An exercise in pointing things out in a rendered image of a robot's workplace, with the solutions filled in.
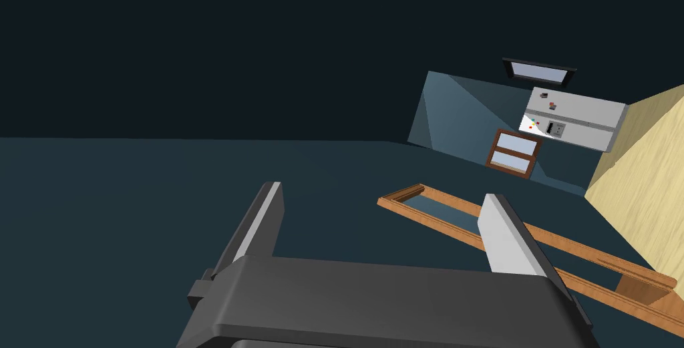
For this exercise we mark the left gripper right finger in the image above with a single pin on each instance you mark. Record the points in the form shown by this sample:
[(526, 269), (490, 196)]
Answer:
[(507, 241)]

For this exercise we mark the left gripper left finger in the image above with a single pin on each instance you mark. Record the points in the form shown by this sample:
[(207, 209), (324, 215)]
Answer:
[(260, 222)]

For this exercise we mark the brown framed window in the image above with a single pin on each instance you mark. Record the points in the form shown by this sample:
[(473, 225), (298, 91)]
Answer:
[(512, 153)]

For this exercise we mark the grey refrigerator with magnets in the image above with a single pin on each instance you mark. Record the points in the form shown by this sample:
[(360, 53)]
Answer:
[(580, 120)]

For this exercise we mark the black framed window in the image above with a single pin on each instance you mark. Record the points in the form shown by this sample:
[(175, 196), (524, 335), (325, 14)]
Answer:
[(538, 72)]

